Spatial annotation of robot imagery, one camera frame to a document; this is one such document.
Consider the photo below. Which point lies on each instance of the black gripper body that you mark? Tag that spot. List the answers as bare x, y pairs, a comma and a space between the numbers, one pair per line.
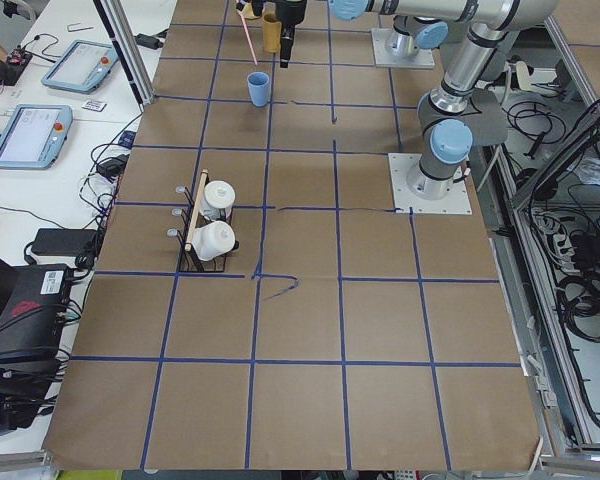
290, 13

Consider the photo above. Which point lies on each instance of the pink chopstick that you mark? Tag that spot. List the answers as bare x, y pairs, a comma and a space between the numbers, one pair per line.
249, 37

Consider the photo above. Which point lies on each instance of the light blue plastic cup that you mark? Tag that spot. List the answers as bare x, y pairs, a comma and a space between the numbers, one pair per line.
259, 88

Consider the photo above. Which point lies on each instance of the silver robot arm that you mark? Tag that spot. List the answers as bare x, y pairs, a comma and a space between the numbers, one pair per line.
447, 139

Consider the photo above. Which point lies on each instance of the bamboo chopstick holder cup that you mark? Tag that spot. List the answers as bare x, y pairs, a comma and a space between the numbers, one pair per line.
271, 29

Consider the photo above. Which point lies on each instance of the white ceramic mug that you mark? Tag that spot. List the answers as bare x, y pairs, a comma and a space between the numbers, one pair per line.
213, 240
218, 200

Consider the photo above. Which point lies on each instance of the blue teach pendant far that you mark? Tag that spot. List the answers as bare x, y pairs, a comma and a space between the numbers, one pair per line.
82, 68

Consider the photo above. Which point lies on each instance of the blue teach pendant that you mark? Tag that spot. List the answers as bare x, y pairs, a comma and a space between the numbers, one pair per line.
82, 68
34, 136

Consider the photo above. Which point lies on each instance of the blue teach pendant near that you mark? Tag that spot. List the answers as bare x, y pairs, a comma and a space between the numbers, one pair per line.
34, 136

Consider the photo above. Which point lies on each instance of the black power adapter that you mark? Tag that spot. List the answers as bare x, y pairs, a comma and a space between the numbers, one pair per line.
62, 242

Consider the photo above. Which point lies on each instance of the black computer box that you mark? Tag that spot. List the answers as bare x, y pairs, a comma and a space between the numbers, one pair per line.
31, 300

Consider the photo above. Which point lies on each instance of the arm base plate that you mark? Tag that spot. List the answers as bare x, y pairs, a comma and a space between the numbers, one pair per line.
414, 192
395, 50

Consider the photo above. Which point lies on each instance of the wooden rack handle rod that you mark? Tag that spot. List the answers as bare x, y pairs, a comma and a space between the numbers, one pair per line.
199, 195

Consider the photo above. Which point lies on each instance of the aluminium frame post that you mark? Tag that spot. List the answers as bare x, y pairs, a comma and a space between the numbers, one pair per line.
115, 22

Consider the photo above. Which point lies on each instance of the black wire mug rack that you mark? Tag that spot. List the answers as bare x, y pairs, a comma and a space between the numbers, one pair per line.
188, 261

